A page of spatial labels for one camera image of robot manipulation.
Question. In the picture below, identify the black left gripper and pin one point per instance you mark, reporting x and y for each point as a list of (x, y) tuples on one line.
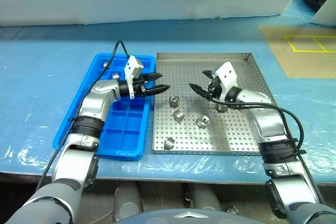
[(139, 87)]

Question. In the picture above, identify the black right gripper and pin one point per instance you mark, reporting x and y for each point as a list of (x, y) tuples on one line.
[(214, 89)]

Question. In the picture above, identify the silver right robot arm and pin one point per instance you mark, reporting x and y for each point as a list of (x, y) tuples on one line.
[(267, 121)]

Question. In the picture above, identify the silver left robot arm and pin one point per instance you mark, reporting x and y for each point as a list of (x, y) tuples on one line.
[(92, 103)]

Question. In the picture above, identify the blue compartment tray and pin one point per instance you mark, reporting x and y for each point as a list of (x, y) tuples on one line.
[(123, 134)]

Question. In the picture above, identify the perforated metal tray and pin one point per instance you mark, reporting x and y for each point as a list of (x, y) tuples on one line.
[(231, 134)]

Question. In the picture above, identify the brown cardboard mat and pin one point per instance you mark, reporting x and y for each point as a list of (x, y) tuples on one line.
[(278, 58)]

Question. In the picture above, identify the dark grey rounded shape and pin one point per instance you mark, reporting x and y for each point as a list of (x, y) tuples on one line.
[(128, 197), (204, 197)]

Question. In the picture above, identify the blue plastic table cover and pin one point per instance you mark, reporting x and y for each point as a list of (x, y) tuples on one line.
[(39, 77)]

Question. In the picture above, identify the grey robot torso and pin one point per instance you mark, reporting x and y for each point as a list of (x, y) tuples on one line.
[(183, 216)]

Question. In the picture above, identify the white panel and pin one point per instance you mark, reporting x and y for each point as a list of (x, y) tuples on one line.
[(326, 14)]

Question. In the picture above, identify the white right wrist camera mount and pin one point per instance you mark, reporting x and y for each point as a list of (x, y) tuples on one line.
[(227, 73)]

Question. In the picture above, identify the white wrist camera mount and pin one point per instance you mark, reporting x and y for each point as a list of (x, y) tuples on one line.
[(132, 66), (227, 73)]

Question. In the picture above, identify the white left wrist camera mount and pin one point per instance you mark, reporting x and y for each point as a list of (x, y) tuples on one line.
[(132, 66)]

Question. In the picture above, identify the small metal bracket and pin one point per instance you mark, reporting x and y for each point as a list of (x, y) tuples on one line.
[(232, 208)]

